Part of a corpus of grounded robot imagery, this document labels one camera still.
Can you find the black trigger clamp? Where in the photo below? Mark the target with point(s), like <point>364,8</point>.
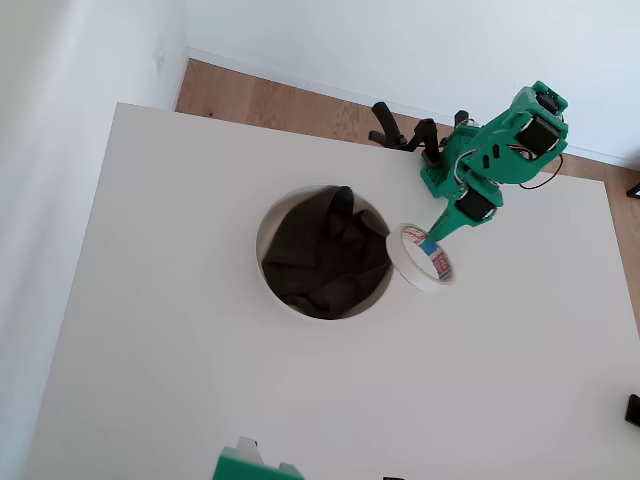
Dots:
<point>392,131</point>

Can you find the dark furniture foot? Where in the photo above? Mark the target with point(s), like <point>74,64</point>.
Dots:
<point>635,192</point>

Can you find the green printed plastic part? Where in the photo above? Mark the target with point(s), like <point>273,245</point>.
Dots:
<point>240,467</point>

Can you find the green gripper with servo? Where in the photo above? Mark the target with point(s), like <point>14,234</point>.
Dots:
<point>472,206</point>

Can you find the black crumpled cloth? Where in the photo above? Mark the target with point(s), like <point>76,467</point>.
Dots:
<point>325,255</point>

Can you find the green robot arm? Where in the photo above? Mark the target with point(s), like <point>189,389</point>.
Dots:
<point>500,145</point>

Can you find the black bag in table hole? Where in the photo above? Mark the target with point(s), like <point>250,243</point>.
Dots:
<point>268,220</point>

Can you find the white masking tape roll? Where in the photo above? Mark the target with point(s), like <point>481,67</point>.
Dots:
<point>405,260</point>

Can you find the black box-shaped device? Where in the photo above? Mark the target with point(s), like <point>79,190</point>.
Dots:
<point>634,410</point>

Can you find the white plastic piece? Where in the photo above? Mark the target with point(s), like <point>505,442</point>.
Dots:
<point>247,447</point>

